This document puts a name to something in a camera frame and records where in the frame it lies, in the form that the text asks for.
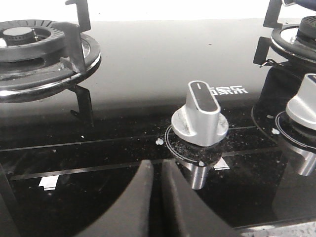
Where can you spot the black gas burner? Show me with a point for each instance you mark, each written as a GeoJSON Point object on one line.
{"type": "Point", "coordinates": [43, 40]}
{"type": "Point", "coordinates": [307, 30]}

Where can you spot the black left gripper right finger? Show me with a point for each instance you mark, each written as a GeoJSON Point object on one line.
{"type": "Point", "coordinates": [185, 213]}

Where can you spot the left black gas burner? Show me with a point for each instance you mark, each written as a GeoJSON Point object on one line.
{"type": "Point", "coordinates": [43, 40]}

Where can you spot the black pan support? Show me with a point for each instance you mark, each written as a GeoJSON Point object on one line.
{"type": "Point", "coordinates": [283, 40]}
{"type": "Point", "coordinates": [60, 69]}

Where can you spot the right black gas burner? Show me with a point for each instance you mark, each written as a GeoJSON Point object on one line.
{"type": "Point", "coordinates": [307, 30]}

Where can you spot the silver left stove knob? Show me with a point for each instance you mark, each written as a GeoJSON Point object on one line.
{"type": "Point", "coordinates": [199, 121]}

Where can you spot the blue cooking pot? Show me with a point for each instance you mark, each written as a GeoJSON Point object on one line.
{"type": "Point", "coordinates": [309, 4]}

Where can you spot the silver wire pot trivet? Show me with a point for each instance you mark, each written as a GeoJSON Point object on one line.
{"type": "Point", "coordinates": [272, 63]}

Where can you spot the left black pan support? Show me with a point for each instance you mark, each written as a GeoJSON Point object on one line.
{"type": "Point", "coordinates": [60, 69]}

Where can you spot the right black pan support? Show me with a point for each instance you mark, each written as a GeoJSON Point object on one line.
{"type": "Point", "coordinates": [283, 40]}

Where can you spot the black glass gas cooktop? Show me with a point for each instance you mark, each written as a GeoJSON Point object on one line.
{"type": "Point", "coordinates": [67, 155]}

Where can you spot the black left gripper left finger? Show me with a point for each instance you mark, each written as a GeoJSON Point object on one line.
{"type": "Point", "coordinates": [129, 215]}

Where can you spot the silver right stove knob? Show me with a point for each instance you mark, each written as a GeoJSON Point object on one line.
{"type": "Point", "coordinates": [302, 107]}

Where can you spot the silver stove knob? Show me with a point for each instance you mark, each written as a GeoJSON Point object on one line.
{"type": "Point", "coordinates": [199, 121]}
{"type": "Point", "coordinates": [302, 107]}

